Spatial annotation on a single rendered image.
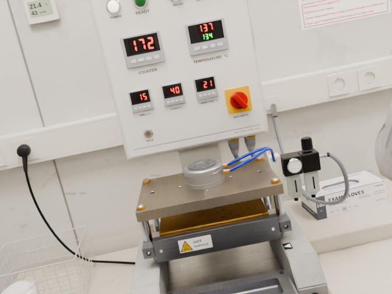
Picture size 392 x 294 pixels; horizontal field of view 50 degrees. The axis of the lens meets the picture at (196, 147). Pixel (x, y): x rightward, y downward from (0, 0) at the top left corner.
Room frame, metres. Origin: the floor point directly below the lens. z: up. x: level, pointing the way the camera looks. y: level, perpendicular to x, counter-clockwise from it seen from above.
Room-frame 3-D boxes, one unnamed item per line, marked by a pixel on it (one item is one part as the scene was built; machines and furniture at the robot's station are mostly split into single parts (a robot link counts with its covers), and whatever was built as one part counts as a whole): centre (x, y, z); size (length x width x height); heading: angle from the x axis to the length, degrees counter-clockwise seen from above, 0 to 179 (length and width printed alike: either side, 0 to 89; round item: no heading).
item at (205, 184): (0.83, -0.03, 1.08); 0.31 x 0.24 x 0.13; 90
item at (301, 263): (0.72, -0.14, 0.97); 0.26 x 0.05 x 0.07; 0
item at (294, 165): (0.92, -0.23, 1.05); 0.15 x 0.05 x 0.15; 90
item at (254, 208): (0.79, -0.01, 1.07); 0.22 x 0.17 x 0.10; 90
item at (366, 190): (1.22, -0.42, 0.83); 0.23 x 0.12 x 0.07; 97
